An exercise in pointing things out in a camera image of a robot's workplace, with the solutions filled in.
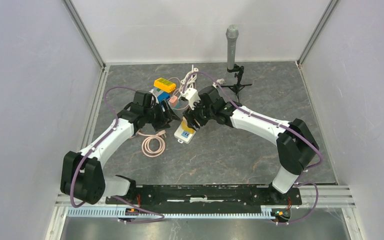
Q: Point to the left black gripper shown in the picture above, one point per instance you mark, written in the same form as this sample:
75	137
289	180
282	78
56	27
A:
164	120

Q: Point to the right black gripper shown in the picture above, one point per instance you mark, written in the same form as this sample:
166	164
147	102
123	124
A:
191	115

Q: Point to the white multicolour power strip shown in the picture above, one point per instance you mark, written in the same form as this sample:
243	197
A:
183	137

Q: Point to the yellow cube socket adapter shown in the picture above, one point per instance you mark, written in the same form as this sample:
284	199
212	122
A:
186	128

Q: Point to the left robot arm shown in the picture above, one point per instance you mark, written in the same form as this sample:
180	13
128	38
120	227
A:
82	177

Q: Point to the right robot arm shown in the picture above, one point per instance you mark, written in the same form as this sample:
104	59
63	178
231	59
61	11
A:
296	146

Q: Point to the blue green power strip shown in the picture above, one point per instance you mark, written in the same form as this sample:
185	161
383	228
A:
159	94

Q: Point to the yellow rectangular power strip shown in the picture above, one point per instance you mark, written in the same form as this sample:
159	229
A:
165	85

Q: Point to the black microphone tripod stand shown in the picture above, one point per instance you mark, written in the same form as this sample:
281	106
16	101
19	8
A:
238	86

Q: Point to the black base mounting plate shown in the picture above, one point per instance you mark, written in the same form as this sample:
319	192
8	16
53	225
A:
210	198

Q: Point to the grey microphone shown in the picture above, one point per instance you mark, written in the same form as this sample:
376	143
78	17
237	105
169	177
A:
232	34

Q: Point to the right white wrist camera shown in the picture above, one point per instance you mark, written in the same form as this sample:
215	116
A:
192	97

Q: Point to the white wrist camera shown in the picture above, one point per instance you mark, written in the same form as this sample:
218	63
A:
143	99
192	97

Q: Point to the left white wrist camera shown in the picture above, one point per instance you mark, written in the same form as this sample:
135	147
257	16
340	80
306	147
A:
143	99

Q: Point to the grey slotted cable duct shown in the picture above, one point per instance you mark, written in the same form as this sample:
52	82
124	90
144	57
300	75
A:
321	197

